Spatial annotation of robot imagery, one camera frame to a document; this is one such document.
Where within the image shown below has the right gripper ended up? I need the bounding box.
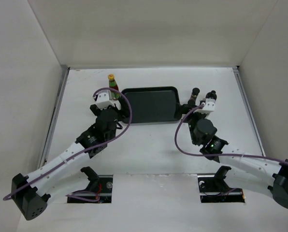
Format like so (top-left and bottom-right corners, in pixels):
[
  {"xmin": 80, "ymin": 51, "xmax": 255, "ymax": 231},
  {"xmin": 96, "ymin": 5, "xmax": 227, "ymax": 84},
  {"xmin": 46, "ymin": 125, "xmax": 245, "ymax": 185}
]
[{"xmin": 174, "ymin": 102, "xmax": 207, "ymax": 145}]

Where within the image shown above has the red chili sauce bottle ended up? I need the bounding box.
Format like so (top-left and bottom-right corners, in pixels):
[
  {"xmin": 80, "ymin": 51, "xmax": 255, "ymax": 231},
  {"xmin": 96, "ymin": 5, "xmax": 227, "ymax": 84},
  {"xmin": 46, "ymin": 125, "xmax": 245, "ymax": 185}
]
[{"xmin": 108, "ymin": 73, "xmax": 120, "ymax": 101}]

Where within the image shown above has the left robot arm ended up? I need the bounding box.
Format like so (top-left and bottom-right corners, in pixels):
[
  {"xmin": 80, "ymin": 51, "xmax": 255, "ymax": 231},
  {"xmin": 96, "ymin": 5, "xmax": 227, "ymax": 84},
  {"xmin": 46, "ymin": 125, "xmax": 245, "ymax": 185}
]
[{"xmin": 4, "ymin": 105, "xmax": 132, "ymax": 220}]

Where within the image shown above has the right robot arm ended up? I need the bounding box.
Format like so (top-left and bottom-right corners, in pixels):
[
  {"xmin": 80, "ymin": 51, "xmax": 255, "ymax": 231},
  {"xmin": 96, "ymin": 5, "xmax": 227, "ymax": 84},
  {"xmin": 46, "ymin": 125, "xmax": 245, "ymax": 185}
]
[{"xmin": 174, "ymin": 102, "xmax": 288, "ymax": 209}]

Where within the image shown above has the far black cap spice jar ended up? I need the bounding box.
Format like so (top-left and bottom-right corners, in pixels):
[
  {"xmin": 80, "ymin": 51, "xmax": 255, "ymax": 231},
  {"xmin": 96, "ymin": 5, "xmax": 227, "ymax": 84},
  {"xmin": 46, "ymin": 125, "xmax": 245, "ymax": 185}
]
[{"xmin": 189, "ymin": 87, "xmax": 200, "ymax": 102}]

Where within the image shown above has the black plastic tray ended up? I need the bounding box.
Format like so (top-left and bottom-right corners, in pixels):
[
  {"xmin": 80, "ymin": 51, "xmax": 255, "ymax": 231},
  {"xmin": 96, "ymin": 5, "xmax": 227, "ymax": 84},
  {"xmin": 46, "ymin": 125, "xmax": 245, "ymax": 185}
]
[{"xmin": 122, "ymin": 87, "xmax": 179, "ymax": 124}]

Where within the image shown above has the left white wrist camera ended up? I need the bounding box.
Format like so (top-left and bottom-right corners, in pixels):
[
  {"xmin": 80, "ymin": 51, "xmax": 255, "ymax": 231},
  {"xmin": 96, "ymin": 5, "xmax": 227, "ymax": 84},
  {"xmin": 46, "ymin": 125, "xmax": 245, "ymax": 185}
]
[{"xmin": 93, "ymin": 90, "xmax": 115, "ymax": 110}]

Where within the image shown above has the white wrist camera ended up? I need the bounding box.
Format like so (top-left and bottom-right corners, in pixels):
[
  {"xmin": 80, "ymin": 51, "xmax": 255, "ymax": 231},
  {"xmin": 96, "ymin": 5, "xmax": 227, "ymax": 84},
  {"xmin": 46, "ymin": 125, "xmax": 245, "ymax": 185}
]
[
  {"xmin": 199, "ymin": 98, "xmax": 216, "ymax": 114},
  {"xmin": 93, "ymin": 90, "xmax": 115, "ymax": 110}
]

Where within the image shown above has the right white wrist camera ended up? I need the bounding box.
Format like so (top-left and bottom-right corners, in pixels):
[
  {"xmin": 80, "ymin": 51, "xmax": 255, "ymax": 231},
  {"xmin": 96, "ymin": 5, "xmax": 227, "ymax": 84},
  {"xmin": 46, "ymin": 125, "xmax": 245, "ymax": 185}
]
[{"xmin": 199, "ymin": 98, "xmax": 216, "ymax": 114}]

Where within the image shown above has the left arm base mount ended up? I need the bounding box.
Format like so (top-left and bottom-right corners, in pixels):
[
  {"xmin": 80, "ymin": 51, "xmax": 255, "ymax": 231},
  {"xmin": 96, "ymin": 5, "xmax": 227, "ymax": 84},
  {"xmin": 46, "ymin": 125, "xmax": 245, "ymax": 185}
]
[{"xmin": 67, "ymin": 167, "xmax": 114, "ymax": 203}]

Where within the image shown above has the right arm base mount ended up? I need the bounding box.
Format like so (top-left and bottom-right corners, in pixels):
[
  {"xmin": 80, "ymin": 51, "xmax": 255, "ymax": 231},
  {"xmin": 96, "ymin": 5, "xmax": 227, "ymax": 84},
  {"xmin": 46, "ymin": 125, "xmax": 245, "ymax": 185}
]
[{"xmin": 198, "ymin": 166, "xmax": 245, "ymax": 203}]

